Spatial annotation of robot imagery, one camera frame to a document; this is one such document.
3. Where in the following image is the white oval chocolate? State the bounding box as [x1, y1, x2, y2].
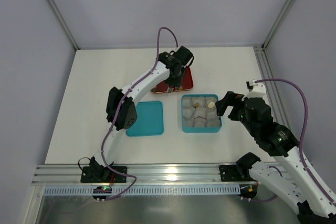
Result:
[208, 102, 215, 109]

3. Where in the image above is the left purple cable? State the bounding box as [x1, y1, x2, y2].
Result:
[101, 26, 179, 201]

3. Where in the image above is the aluminium front rail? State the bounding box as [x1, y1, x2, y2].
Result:
[31, 163, 256, 186]

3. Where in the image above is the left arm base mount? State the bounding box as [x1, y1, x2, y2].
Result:
[77, 157, 127, 184]

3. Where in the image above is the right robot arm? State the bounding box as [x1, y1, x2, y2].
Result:
[215, 91, 335, 223]

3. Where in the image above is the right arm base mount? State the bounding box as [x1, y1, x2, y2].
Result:
[219, 152, 261, 182]

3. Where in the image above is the slotted cable duct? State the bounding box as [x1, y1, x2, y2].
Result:
[43, 184, 240, 196]

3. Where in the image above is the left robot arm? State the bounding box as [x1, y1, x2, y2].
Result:
[89, 46, 194, 177]

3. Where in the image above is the red chocolate tray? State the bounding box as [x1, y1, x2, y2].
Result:
[151, 68, 194, 94]

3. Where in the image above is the teal chocolate box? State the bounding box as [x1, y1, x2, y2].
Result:
[181, 94, 223, 133]

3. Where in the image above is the teal box lid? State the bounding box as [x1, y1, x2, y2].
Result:
[126, 101, 164, 137]

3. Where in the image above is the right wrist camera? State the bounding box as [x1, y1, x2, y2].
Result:
[243, 80, 266, 99]

